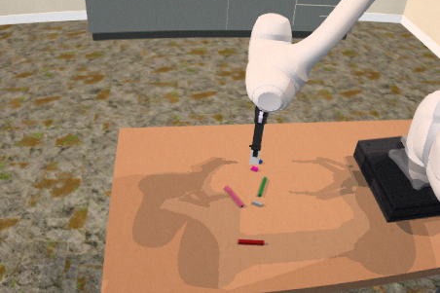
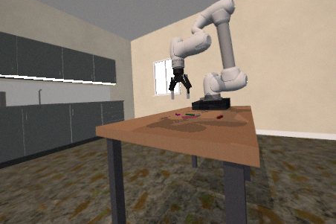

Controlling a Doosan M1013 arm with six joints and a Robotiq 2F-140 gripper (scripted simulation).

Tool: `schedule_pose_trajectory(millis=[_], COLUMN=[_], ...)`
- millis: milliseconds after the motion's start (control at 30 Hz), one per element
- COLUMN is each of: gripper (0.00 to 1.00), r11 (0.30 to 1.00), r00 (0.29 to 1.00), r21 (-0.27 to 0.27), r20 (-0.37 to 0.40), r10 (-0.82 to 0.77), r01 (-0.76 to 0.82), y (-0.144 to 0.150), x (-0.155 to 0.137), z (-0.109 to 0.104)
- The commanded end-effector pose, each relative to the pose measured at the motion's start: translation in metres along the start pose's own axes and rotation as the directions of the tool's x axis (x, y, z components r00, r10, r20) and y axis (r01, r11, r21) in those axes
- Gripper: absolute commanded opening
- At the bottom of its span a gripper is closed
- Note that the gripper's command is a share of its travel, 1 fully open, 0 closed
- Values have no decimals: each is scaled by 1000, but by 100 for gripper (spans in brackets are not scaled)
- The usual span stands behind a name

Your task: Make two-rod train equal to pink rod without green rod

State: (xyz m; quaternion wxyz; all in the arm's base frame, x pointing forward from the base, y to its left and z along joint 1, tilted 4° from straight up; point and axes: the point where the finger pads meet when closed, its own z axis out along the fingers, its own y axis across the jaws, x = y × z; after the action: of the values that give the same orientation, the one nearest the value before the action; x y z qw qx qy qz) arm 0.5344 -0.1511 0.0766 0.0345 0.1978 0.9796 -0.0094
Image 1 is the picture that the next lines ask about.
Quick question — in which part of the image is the short grey rod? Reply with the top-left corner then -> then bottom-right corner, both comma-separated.
252,200 -> 263,207

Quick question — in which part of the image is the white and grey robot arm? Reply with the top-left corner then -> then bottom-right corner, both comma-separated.
245,0 -> 440,201

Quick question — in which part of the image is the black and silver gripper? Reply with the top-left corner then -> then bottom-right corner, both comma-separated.
249,106 -> 269,165

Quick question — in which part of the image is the pink rod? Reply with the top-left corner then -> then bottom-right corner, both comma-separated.
225,186 -> 243,207

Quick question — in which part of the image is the red rod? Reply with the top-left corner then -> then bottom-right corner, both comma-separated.
238,239 -> 264,245

